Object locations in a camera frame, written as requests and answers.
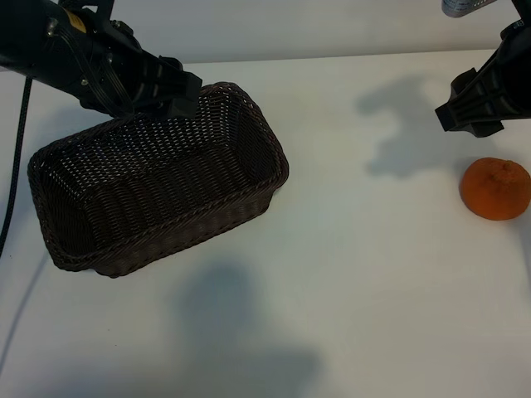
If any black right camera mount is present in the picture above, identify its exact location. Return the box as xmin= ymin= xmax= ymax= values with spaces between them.
xmin=509 ymin=0 xmax=531 ymax=22

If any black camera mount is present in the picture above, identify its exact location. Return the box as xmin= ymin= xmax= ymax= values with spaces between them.
xmin=57 ymin=0 xmax=115 ymax=21
xmin=509 ymin=0 xmax=531 ymax=22

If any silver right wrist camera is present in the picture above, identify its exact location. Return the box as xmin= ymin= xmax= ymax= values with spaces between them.
xmin=441 ymin=0 xmax=489 ymax=18

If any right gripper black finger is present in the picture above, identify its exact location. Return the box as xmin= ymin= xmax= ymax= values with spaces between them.
xmin=435 ymin=66 xmax=505 ymax=133
xmin=472 ymin=119 xmax=505 ymax=138

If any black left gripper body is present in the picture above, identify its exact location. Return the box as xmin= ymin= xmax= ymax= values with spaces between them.
xmin=48 ymin=7 xmax=168 ymax=120

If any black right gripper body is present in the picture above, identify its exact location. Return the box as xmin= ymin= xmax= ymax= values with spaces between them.
xmin=483 ymin=20 xmax=531 ymax=121

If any black braided cable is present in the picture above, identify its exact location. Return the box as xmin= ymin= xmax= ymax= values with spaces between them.
xmin=0 ymin=76 xmax=33 ymax=258

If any orange fruit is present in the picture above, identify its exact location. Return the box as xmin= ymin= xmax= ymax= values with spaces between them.
xmin=459 ymin=157 xmax=531 ymax=221

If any black left gripper wire bundle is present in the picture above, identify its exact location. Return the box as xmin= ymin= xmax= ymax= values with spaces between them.
xmin=53 ymin=31 xmax=136 ymax=119

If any dark brown wicker basket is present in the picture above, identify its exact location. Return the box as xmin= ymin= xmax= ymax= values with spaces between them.
xmin=27 ymin=81 xmax=290 ymax=279

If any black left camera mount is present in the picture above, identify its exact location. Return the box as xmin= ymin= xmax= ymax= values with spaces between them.
xmin=57 ymin=0 xmax=115 ymax=21

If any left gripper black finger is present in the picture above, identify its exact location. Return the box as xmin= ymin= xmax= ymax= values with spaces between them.
xmin=159 ymin=56 xmax=203 ymax=104
xmin=159 ymin=98 xmax=198 ymax=119

